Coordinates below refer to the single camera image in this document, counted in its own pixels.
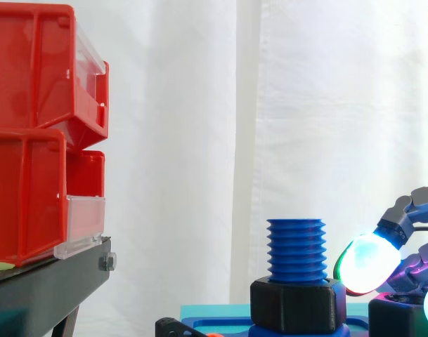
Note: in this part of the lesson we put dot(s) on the blue plate with square hollows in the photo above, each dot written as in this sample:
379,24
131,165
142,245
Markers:
188,328

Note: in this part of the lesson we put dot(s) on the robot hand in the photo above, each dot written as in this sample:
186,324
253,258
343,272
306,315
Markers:
366,263

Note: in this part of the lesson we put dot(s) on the red storage bin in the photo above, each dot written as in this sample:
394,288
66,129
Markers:
24,196
31,70

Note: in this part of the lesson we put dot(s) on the blue threaded bolt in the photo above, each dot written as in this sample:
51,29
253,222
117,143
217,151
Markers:
296,245

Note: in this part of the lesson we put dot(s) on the black stand with green tape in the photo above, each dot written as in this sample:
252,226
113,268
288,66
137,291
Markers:
41,291

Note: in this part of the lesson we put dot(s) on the turquoise plate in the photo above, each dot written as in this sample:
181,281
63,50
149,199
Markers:
213,310

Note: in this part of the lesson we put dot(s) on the large black nut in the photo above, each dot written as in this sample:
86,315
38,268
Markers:
298,305
393,316

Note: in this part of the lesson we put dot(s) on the black-and-orange clip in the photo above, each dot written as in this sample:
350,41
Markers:
169,328

